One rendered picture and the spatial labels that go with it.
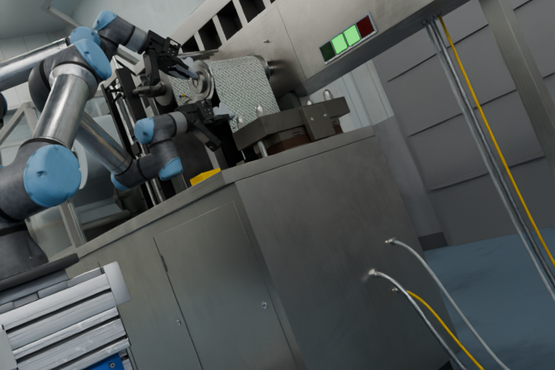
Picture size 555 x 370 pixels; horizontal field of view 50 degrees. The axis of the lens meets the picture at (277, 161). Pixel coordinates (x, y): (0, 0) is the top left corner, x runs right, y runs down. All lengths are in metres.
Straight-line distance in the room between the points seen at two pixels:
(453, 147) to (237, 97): 2.62
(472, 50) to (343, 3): 2.26
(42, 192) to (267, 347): 0.80
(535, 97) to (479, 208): 2.64
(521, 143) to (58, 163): 3.30
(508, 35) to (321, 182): 0.69
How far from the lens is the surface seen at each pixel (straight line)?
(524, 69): 1.88
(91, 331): 1.33
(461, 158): 4.41
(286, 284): 1.62
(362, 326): 1.79
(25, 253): 1.32
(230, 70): 2.07
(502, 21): 1.89
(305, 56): 2.13
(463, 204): 4.52
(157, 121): 1.80
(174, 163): 1.78
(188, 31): 2.65
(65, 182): 1.27
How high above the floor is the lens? 0.75
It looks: 4 degrees up
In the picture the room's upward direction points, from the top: 22 degrees counter-clockwise
